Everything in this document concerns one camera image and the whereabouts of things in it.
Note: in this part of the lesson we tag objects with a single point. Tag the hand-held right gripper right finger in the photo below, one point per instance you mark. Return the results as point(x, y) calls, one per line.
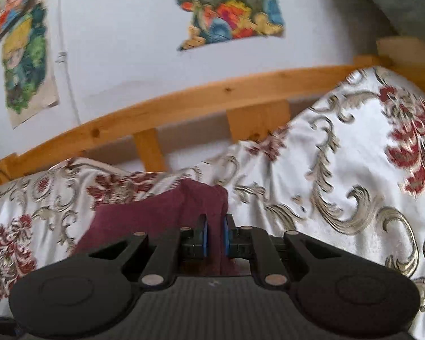
point(227, 235)

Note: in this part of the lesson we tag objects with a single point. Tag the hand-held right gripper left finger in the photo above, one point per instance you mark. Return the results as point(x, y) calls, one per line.
point(205, 235)

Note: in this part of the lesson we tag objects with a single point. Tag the maroon cloth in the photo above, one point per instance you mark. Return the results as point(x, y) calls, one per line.
point(134, 216)

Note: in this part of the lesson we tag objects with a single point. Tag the white floral bedspread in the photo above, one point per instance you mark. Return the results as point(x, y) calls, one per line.
point(340, 170)

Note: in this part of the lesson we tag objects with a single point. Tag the grey-green cloth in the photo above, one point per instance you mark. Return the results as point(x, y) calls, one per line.
point(403, 3)

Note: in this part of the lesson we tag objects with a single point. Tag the colourful torn wall poster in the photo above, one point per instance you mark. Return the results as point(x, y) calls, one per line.
point(230, 10)

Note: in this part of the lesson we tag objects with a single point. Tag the yellow and green wall poster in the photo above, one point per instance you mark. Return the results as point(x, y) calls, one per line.
point(26, 71)

